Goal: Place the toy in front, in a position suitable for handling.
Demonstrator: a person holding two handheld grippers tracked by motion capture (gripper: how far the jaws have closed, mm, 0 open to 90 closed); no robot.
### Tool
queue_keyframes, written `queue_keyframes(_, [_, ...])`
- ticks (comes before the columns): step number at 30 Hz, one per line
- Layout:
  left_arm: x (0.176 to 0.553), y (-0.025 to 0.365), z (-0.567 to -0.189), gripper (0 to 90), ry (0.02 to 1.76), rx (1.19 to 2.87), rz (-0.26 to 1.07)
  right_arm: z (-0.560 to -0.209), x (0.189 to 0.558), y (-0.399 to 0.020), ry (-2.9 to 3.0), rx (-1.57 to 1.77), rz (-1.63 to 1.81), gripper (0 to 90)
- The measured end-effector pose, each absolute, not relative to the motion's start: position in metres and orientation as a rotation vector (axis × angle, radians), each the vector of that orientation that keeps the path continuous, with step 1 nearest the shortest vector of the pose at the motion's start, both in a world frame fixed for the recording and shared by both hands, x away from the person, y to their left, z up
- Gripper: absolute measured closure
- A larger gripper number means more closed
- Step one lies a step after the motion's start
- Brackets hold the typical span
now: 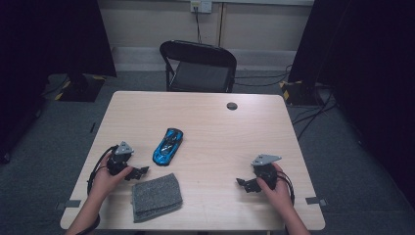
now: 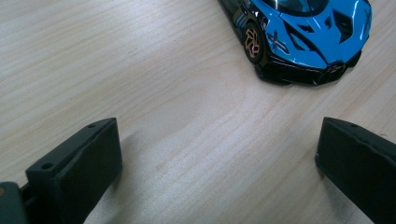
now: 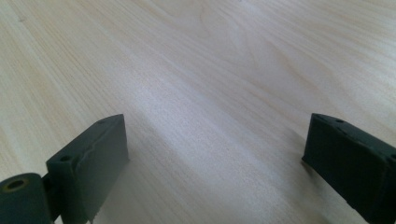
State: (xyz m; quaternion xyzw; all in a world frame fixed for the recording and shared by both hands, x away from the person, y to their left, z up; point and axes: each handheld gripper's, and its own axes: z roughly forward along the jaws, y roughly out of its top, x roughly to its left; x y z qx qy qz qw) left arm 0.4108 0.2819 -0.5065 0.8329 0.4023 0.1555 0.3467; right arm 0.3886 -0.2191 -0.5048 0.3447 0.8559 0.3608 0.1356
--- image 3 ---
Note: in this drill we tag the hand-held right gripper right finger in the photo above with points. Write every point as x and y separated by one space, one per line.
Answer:
351 158

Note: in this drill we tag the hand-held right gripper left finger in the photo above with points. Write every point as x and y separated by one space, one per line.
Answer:
90 161

